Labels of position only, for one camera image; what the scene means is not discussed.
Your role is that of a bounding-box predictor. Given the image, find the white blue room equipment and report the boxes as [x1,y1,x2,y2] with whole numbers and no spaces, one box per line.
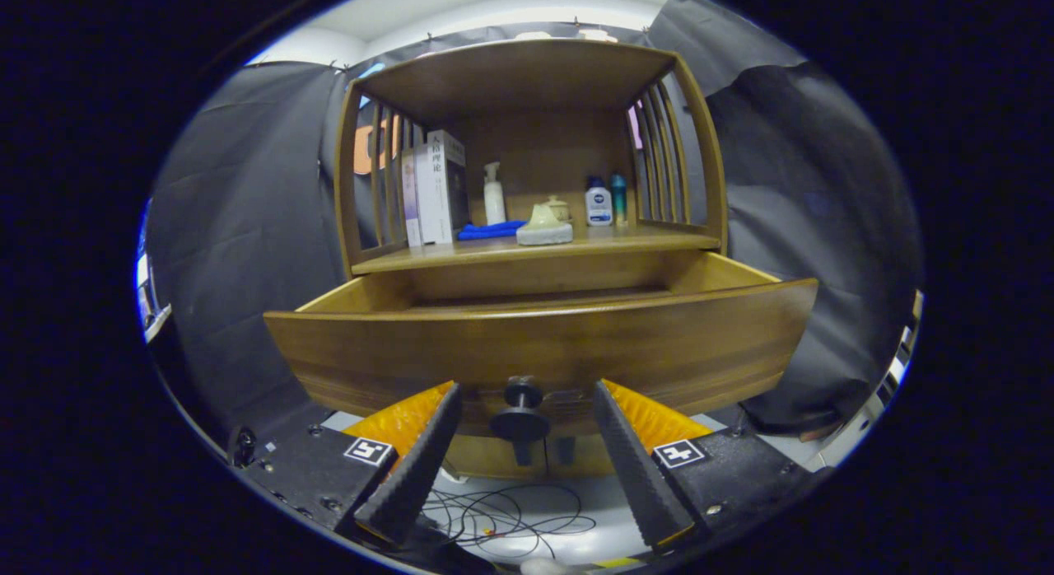
[134,200,172,345]

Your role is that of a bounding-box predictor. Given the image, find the striped room fixture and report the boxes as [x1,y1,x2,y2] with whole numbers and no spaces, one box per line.
[811,291,923,469]

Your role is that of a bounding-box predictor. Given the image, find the wooden cabinet door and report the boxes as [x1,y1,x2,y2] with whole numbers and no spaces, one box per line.
[445,433,546,479]
[545,435,614,477]

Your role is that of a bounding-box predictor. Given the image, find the folded blue cloth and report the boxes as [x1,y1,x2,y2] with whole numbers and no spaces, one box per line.
[457,220,528,241]

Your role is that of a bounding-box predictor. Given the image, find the brown wooden drawer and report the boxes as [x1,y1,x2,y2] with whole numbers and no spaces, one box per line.
[263,250,820,440]

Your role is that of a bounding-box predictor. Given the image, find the black round drawer knob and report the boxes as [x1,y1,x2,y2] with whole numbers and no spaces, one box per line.
[490,376,551,442]

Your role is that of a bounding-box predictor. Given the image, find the wooden countertop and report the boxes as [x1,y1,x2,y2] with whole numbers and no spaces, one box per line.
[350,223,724,275]

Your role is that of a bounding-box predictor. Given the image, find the thick white book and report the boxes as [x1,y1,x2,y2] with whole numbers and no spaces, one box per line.
[414,129,470,245]

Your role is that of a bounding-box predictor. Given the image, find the pale green handled sponge pad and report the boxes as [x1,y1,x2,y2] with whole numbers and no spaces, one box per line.
[515,203,574,246]

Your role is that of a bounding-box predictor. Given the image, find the white pump bottle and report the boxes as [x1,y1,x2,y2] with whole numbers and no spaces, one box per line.
[483,161,507,226]

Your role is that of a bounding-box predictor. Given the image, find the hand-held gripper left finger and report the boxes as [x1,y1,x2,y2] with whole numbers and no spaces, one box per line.
[239,381,464,551]

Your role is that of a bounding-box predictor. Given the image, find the thin black floor cables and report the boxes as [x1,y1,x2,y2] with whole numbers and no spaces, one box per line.
[420,480,598,559]

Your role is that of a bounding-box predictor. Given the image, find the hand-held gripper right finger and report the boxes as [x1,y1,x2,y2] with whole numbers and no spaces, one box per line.
[593,379,824,555]

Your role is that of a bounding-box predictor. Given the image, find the brown wooden cabinet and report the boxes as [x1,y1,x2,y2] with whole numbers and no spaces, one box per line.
[333,38,730,481]

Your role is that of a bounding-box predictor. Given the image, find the white blue-capped lotion bottle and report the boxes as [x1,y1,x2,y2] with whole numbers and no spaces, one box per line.
[585,176,613,227]

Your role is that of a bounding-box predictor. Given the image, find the thin pale purple book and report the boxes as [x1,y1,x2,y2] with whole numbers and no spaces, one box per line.
[401,149,422,248]

